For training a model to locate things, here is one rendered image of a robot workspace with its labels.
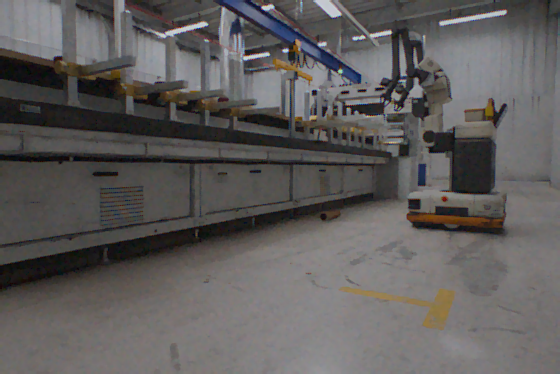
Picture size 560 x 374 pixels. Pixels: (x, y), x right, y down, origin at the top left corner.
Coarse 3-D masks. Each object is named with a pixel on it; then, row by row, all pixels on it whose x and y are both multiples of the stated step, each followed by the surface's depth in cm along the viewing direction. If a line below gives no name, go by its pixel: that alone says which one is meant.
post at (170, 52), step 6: (168, 36) 178; (168, 42) 178; (174, 42) 180; (168, 48) 178; (174, 48) 180; (168, 54) 178; (174, 54) 180; (168, 60) 178; (174, 60) 180; (168, 66) 178; (174, 66) 180; (168, 72) 179; (174, 72) 180; (168, 78) 179; (174, 78) 180; (174, 90) 181; (168, 102) 179; (168, 108) 180; (174, 108) 181; (168, 114) 180; (174, 114) 181
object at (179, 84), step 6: (156, 84) 154; (162, 84) 152; (168, 84) 150; (174, 84) 148; (180, 84) 147; (186, 84) 148; (138, 90) 159; (144, 90) 158; (150, 90) 156; (156, 90) 154; (162, 90) 153; (168, 90) 153; (120, 96) 166
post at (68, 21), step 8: (64, 0) 135; (72, 0) 136; (64, 8) 135; (72, 8) 136; (64, 16) 135; (72, 16) 136; (64, 24) 135; (72, 24) 136; (64, 32) 136; (72, 32) 136; (64, 40) 136; (72, 40) 137; (64, 48) 136; (72, 48) 137; (64, 56) 136; (72, 56) 137; (64, 80) 137; (72, 80) 137; (64, 88) 137; (72, 88) 137; (64, 96) 137; (72, 96) 137
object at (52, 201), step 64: (0, 64) 136; (256, 128) 281; (0, 192) 140; (64, 192) 161; (128, 192) 189; (192, 192) 227; (256, 192) 290; (320, 192) 394; (0, 256) 137; (64, 256) 161
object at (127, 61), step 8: (128, 56) 124; (96, 64) 133; (104, 64) 131; (112, 64) 129; (120, 64) 127; (128, 64) 125; (80, 72) 139; (88, 72) 136; (96, 72) 136; (104, 72) 136
